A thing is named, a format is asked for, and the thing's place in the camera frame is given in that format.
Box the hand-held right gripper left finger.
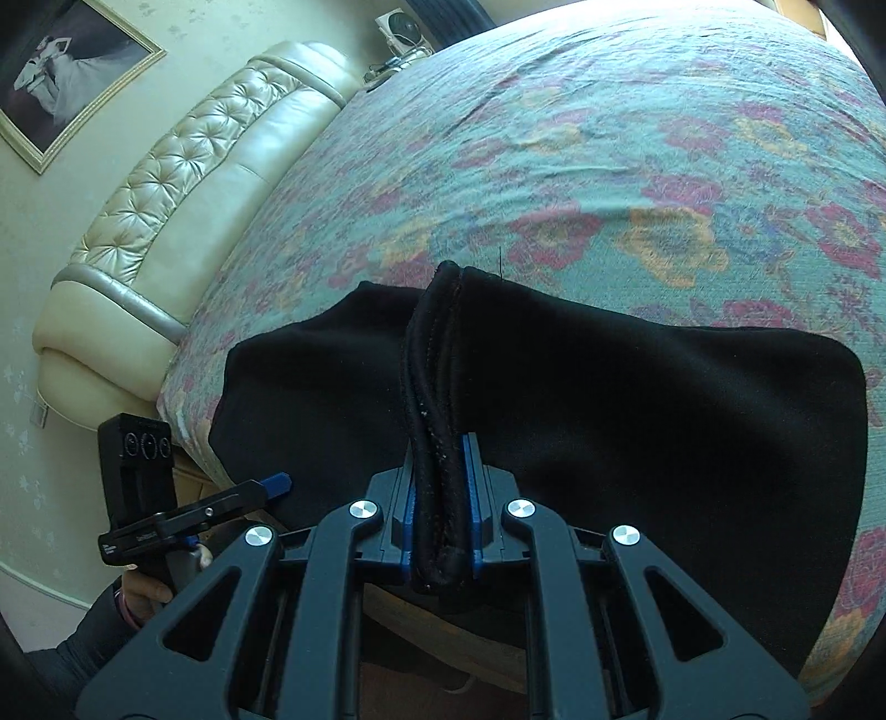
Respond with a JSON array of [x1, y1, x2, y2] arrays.
[[75, 465, 420, 720]]

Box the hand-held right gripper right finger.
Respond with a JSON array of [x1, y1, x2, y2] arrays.
[[460, 433, 811, 720]]

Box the black pants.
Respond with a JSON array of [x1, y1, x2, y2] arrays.
[[208, 259, 869, 693]]

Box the person's left forearm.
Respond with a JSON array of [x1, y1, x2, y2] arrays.
[[20, 582, 146, 693]]

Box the person's left hand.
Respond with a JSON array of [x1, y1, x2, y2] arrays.
[[121, 543, 212, 619]]

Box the cream tufted leather headboard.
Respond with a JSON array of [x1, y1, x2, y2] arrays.
[[31, 40, 364, 423]]

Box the floral bedspread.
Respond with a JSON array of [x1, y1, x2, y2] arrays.
[[156, 0, 886, 703]]

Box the white fan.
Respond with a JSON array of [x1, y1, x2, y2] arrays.
[[374, 7, 437, 56]]

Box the dark blue curtain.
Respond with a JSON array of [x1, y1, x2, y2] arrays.
[[407, 0, 486, 18]]

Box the framed wall picture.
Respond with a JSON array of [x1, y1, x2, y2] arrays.
[[0, 0, 167, 176]]

